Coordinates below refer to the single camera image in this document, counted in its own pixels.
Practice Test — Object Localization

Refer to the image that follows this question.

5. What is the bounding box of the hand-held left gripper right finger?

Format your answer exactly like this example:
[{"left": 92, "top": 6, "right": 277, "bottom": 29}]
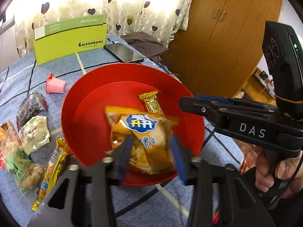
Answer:
[{"left": 169, "top": 135, "right": 276, "bottom": 227}]

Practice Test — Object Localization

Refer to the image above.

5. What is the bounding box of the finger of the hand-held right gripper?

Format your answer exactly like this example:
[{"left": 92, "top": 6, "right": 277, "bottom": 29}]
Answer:
[
  {"left": 194, "top": 95, "right": 278, "bottom": 111},
  {"left": 179, "top": 96, "right": 276, "bottom": 124}
]

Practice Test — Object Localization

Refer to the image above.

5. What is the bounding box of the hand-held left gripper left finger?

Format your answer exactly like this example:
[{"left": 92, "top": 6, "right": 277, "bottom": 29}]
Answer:
[{"left": 27, "top": 135, "right": 135, "bottom": 227}]

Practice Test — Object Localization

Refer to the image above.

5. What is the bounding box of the orange potato chip packet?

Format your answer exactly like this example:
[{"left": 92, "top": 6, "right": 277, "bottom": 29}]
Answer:
[{"left": 105, "top": 106, "right": 180, "bottom": 175}]

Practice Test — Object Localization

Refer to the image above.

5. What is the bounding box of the red round plastic basket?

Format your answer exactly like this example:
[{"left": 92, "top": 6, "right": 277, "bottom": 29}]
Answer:
[{"left": 61, "top": 63, "right": 205, "bottom": 187}]

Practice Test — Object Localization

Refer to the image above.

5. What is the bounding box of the pale green snack packet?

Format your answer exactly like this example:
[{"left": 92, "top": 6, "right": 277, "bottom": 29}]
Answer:
[{"left": 18, "top": 115, "right": 51, "bottom": 155}]

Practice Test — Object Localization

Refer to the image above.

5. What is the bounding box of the pink jelly cup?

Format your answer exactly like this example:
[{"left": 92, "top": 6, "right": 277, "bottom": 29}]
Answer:
[{"left": 46, "top": 73, "right": 67, "bottom": 94}]

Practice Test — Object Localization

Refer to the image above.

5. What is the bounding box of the person's right hand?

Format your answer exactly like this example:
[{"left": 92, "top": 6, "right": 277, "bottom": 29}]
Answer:
[{"left": 254, "top": 145, "right": 303, "bottom": 199}]

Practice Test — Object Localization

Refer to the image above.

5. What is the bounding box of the orange wrapped candy bar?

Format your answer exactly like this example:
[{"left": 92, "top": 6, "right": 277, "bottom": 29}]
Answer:
[{"left": 138, "top": 90, "right": 165, "bottom": 115}]

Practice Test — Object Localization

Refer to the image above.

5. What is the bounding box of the wooden wardrobe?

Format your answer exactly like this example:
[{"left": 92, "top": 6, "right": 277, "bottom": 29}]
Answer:
[{"left": 161, "top": 0, "right": 283, "bottom": 98}]

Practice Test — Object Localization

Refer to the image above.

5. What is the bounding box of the long yellow snack packet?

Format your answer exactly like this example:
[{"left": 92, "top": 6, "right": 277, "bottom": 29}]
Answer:
[{"left": 32, "top": 137, "right": 71, "bottom": 211}]

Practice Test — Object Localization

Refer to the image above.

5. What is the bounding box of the brown checked cloth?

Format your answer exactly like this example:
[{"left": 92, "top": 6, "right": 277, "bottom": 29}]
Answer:
[{"left": 121, "top": 31, "right": 169, "bottom": 65}]

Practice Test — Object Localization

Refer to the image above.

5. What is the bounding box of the black smartphone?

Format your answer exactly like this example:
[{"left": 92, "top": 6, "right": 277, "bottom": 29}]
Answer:
[{"left": 104, "top": 43, "right": 144, "bottom": 63}]

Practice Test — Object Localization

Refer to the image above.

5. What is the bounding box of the green peanut snack packet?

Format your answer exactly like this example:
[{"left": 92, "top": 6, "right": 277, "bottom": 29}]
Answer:
[{"left": 7, "top": 147, "right": 45, "bottom": 195}]

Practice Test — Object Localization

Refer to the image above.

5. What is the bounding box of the dark clear snack packet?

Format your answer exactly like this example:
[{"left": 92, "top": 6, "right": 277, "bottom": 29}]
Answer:
[{"left": 16, "top": 91, "right": 48, "bottom": 128}]

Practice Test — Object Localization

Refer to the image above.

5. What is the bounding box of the green cardboard box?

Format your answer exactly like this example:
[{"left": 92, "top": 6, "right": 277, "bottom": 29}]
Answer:
[{"left": 33, "top": 15, "right": 109, "bottom": 66}]

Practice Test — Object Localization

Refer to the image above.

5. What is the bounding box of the heart print curtain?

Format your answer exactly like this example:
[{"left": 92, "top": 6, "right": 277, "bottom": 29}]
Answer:
[{"left": 15, "top": 0, "right": 199, "bottom": 58}]

